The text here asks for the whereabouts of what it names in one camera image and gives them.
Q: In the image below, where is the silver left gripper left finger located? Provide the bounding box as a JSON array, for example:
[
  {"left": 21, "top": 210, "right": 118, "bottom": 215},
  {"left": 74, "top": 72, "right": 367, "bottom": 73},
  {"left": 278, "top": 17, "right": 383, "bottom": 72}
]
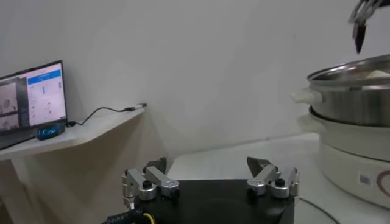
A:
[{"left": 121, "top": 156, "right": 181, "bottom": 211}]

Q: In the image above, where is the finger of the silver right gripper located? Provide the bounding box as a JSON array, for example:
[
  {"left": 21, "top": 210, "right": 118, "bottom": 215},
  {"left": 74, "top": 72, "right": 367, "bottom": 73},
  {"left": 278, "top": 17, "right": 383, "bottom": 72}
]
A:
[{"left": 348, "top": 0, "right": 385, "bottom": 55}]

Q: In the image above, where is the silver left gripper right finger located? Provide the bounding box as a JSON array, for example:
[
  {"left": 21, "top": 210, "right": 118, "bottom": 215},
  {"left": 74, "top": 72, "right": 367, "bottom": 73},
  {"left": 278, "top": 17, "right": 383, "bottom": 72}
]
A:
[{"left": 246, "top": 156, "right": 300, "bottom": 200}]

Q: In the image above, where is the stainless steel steamer basket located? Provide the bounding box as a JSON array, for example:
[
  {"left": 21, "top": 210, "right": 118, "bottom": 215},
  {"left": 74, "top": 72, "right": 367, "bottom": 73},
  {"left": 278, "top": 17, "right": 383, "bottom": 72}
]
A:
[{"left": 291, "top": 54, "right": 390, "bottom": 128}]

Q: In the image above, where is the white side table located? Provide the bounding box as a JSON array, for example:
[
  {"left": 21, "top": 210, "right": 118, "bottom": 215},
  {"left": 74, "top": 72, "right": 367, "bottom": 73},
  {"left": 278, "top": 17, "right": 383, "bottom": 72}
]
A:
[{"left": 0, "top": 106, "right": 146, "bottom": 162}]

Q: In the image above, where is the white electric cooker base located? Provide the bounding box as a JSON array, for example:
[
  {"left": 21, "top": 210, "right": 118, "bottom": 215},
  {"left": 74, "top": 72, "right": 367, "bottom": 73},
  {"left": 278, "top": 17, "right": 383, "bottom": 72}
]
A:
[{"left": 297, "top": 112, "right": 390, "bottom": 211}]

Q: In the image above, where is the blue computer mouse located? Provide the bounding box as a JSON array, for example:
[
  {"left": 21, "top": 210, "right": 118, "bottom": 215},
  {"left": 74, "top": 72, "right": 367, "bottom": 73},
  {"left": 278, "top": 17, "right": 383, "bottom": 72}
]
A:
[{"left": 36, "top": 122, "right": 66, "bottom": 141}]

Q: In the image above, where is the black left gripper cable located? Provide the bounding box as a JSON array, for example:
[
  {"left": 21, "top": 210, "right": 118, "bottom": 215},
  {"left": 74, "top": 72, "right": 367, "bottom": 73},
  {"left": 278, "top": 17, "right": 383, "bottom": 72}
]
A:
[{"left": 102, "top": 209, "right": 156, "bottom": 224}]

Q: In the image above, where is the dark cooker power cord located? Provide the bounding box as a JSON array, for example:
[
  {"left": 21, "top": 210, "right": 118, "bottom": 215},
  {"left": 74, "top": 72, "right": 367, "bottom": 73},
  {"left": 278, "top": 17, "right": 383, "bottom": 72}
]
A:
[{"left": 297, "top": 196, "right": 341, "bottom": 224}]

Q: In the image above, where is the black cable on side table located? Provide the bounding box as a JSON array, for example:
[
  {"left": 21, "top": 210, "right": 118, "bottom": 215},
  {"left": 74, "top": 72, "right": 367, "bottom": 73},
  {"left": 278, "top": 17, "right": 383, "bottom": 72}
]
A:
[{"left": 66, "top": 105, "right": 137, "bottom": 128}]

